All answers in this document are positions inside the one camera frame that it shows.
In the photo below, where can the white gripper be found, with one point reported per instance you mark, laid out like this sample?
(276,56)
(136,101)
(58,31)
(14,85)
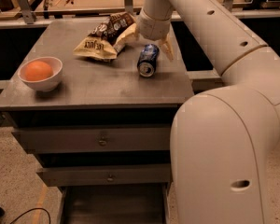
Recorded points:
(153,27)

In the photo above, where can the blue pepsi can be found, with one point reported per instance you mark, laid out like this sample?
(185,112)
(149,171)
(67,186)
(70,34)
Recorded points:
(147,61)

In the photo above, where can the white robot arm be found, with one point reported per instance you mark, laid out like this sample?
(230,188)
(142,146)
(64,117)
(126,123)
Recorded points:
(221,138)

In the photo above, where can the grey top drawer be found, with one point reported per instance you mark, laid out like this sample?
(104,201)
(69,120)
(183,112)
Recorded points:
(51,140)

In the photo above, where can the grey drawer cabinet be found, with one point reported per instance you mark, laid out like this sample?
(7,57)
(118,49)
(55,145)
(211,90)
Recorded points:
(93,94)

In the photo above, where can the grey middle drawer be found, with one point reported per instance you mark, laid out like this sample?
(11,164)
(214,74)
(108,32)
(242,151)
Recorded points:
(105,175)

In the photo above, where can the open grey bottom drawer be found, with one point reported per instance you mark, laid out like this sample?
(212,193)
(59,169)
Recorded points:
(115,204)

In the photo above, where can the brown and cream chip bag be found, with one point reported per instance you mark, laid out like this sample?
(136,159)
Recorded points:
(108,39)

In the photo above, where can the white ceramic bowl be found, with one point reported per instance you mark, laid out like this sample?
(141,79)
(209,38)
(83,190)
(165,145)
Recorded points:
(48,84)

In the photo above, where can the orange fruit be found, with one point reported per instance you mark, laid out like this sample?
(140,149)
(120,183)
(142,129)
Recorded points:
(37,70)

